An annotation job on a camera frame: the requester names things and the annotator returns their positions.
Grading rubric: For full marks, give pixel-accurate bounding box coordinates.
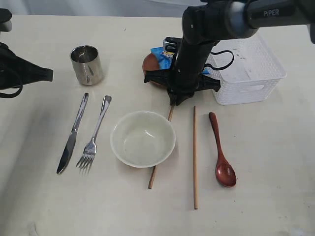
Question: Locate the dark wooden chopstick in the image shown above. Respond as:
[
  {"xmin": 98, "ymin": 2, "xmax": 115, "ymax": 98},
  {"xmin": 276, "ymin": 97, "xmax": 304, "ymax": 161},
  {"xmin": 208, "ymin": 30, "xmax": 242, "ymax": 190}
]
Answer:
[{"xmin": 148, "ymin": 105, "xmax": 175, "ymax": 189}]

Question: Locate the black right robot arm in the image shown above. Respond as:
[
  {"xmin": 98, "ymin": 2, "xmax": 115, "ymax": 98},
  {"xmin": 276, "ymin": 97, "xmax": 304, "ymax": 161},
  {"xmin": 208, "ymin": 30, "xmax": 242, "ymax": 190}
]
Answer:
[{"xmin": 144, "ymin": 0, "xmax": 315, "ymax": 106}]

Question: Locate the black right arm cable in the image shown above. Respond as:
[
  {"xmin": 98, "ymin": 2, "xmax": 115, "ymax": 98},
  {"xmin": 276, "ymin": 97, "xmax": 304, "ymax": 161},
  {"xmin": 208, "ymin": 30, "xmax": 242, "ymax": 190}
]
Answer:
[{"xmin": 204, "ymin": 50, "xmax": 235, "ymax": 71}]

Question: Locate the light wooden chopstick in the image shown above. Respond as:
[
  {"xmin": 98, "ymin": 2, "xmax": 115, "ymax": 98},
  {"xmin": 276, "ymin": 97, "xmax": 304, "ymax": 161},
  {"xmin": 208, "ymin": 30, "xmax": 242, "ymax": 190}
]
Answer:
[{"xmin": 193, "ymin": 106, "xmax": 198, "ymax": 209}]

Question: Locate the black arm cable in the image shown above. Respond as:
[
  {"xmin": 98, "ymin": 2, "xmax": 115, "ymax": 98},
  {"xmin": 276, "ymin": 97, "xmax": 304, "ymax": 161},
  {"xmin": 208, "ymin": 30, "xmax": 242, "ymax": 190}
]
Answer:
[
  {"xmin": 0, "ymin": 85, "xmax": 23, "ymax": 99},
  {"xmin": 204, "ymin": 50, "xmax": 235, "ymax": 71}
]

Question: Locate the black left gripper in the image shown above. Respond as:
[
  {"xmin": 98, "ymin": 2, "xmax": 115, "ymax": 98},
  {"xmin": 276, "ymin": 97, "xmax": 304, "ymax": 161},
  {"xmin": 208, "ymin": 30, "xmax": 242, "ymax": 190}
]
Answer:
[{"xmin": 0, "ymin": 42, "xmax": 54, "ymax": 90}]

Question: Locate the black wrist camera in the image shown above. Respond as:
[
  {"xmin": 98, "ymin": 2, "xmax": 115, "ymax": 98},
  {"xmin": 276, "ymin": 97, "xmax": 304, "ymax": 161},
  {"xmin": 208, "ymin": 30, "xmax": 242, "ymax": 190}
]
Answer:
[
  {"xmin": 163, "ymin": 37, "xmax": 182, "ymax": 53},
  {"xmin": 0, "ymin": 8, "xmax": 12, "ymax": 32}
]

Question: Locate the white woven plastic basket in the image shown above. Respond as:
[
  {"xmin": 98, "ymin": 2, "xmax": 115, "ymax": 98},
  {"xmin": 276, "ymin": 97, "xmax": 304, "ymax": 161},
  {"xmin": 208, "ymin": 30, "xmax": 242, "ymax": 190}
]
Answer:
[{"xmin": 207, "ymin": 33, "xmax": 286, "ymax": 105}]

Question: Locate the shiny stainless steel cup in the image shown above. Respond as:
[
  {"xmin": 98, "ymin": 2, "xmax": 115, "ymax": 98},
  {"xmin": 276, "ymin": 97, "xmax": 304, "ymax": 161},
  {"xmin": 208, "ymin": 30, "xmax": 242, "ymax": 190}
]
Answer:
[{"xmin": 70, "ymin": 45, "xmax": 104, "ymax": 86}]

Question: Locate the pale green ceramic bowl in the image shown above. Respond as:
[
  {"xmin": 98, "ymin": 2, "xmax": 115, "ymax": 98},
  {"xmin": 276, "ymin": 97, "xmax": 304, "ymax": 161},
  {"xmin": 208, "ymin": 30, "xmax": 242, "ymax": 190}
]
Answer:
[{"xmin": 110, "ymin": 111, "xmax": 176, "ymax": 168}]

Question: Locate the blue snack packet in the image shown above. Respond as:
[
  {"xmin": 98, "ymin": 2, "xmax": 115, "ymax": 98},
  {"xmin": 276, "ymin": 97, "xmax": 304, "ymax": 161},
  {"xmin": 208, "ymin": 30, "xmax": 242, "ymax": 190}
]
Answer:
[{"xmin": 150, "ymin": 47, "xmax": 211, "ymax": 75}]

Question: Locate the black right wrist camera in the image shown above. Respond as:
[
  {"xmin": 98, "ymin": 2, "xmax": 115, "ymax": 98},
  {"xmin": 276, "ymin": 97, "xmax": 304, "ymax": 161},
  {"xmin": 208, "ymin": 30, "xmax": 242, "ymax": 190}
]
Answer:
[{"xmin": 163, "ymin": 37, "xmax": 182, "ymax": 53}]

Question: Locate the brown wooden plate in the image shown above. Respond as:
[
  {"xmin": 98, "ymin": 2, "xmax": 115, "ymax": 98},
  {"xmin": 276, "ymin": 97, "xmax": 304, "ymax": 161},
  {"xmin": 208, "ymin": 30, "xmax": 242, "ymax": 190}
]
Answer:
[{"xmin": 142, "ymin": 53, "xmax": 172, "ymax": 90}]

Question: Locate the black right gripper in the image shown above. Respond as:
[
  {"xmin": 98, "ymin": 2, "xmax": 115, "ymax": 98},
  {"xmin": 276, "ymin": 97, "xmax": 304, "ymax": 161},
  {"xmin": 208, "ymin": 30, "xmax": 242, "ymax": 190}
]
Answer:
[{"xmin": 144, "ymin": 39, "xmax": 221, "ymax": 106}]

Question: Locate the short metal spoon handle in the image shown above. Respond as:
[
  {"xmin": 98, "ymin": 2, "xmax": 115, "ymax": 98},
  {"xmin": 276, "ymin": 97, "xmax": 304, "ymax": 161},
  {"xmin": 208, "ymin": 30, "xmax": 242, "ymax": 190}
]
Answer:
[{"xmin": 75, "ymin": 95, "xmax": 112, "ymax": 170}]

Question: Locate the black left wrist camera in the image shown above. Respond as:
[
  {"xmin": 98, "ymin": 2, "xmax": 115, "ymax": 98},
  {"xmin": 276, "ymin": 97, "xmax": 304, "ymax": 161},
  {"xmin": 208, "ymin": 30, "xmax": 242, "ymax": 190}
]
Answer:
[{"xmin": 0, "ymin": 8, "xmax": 12, "ymax": 32}]

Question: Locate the reddish brown wooden spoon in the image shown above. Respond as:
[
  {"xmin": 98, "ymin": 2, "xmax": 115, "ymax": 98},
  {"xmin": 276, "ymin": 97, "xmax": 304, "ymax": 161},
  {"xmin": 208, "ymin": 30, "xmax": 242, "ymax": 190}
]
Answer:
[{"xmin": 209, "ymin": 112, "xmax": 237, "ymax": 187}]

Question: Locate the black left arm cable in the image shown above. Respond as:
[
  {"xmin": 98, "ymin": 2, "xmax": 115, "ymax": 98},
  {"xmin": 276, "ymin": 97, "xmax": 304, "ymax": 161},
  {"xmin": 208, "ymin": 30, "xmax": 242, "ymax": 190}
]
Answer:
[{"xmin": 0, "ymin": 85, "xmax": 23, "ymax": 99}]

